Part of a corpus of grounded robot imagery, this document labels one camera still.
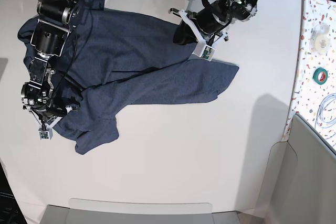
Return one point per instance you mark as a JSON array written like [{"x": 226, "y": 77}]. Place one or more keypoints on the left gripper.
[{"x": 201, "y": 37}]

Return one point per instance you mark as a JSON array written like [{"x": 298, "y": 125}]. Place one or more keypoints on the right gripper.
[{"x": 46, "y": 119}]

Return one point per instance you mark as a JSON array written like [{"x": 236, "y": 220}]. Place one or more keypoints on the navy blue t-shirt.
[{"x": 119, "y": 58}]

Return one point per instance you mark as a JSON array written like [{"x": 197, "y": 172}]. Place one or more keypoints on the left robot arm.
[{"x": 206, "y": 27}]

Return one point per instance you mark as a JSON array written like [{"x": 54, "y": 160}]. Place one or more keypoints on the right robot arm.
[{"x": 56, "y": 23}]

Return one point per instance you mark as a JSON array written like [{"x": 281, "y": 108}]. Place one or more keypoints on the grey tray bottom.
[{"x": 93, "y": 211}]

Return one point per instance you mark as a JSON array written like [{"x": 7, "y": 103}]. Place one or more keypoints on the clear tape roll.
[{"x": 320, "y": 40}]

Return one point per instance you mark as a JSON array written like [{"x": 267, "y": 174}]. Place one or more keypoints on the green tape roll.
[{"x": 320, "y": 76}]

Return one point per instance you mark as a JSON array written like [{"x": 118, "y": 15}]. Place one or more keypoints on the confetti patterned side cloth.
[{"x": 315, "y": 103}]

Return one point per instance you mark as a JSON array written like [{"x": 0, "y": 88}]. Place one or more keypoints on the grey bin right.
[{"x": 304, "y": 191}]

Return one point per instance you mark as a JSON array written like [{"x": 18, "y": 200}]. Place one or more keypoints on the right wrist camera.
[{"x": 45, "y": 134}]

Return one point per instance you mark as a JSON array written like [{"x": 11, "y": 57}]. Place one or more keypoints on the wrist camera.
[
  {"x": 204, "y": 51},
  {"x": 45, "y": 134}
]

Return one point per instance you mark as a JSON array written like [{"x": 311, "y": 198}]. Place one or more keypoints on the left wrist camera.
[{"x": 204, "y": 51}]

